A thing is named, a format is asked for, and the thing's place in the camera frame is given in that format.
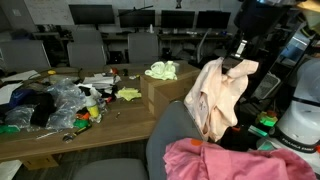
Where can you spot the pink shirt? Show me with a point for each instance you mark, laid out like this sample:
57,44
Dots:
191,159

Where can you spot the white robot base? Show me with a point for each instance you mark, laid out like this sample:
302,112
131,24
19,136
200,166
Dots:
299,127

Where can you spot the yellow-green towel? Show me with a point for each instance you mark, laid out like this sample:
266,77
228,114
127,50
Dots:
162,70

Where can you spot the yellow glue bottle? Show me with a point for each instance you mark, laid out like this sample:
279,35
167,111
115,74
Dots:
92,106

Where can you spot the grey chair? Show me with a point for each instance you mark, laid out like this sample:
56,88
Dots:
86,55
142,47
24,55

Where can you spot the crumpled clear plastic bags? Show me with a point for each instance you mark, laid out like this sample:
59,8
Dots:
53,108

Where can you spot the peach printed shirt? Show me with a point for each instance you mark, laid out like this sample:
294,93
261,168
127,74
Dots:
214,94

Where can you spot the grey chair far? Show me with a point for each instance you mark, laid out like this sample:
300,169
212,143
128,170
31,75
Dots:
142,47

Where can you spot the yellow cloth on table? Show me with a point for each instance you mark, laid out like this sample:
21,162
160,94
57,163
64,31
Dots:
129,93

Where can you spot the grey chair near right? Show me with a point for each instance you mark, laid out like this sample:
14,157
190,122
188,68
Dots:
24,55

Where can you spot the grey chair middle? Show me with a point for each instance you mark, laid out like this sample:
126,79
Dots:
86,55

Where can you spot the black monitor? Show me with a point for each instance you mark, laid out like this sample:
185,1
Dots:
136,18
92,14

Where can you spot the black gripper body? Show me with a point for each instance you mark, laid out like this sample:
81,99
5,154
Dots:
255,19

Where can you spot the large cardboard box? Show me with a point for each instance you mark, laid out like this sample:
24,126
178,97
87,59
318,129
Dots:
158,94

